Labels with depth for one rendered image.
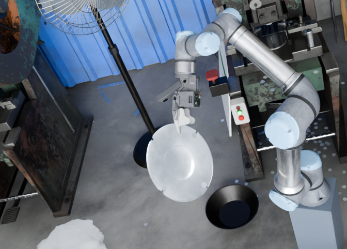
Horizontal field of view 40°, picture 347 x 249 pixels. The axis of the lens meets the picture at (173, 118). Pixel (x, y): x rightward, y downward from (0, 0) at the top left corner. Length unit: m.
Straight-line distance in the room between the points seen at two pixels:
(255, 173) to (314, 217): 0.75
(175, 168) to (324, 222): 0.75
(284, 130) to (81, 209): 1.87
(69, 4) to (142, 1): 1.36
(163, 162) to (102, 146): 1.73
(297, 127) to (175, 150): 0.45
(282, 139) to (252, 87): 0.89
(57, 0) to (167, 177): 1.08
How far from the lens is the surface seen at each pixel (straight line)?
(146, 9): 3.74
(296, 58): 2.51
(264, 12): 2.38
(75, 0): 2.45
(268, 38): 2.49
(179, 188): 1.77
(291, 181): 1.84
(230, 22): 1.69
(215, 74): 2.39
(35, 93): 3.19
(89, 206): 3.15
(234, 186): 2.77
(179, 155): 1.74
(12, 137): 2.89
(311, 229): 2.25
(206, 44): 1.60
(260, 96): 2.51
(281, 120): 1.57
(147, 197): 3.00
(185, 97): 1.69
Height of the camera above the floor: 2.17
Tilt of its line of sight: 39 degrees down
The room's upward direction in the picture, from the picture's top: 23 degrees counter-clockwise
